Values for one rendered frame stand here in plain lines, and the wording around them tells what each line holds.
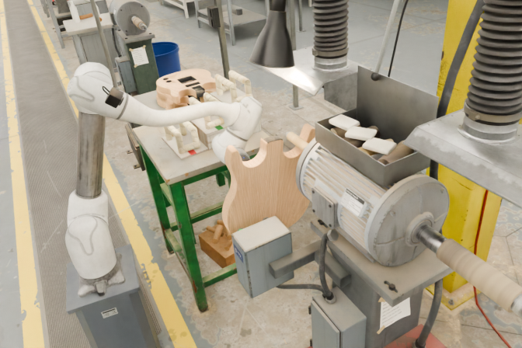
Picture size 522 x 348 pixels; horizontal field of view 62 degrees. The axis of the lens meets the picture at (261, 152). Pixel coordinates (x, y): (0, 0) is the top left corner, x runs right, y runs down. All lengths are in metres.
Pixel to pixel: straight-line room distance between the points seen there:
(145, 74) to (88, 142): 2.02
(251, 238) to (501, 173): 0.72
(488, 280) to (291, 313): 1.64
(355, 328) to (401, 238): 0.36
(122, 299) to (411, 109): 1.34
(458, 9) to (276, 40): 0.99
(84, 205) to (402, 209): 1.30
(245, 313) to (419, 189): 1.67
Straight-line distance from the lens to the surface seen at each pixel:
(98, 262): 1.83
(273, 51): 1.25
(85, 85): 1.56
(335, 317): 1.36
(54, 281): 3.14
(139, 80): 3.76
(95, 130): 1.78
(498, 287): 1.04
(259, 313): 2.56
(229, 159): 1.37
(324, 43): 1.30
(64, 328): 2.84
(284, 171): 1.50
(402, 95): 1.14
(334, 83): 1.26
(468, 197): 2.28
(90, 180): 1.88
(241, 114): 1.71
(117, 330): 2.03
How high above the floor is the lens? 2.00
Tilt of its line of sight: 31 degrees down
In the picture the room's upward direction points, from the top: 6 degrees counter-clockwise
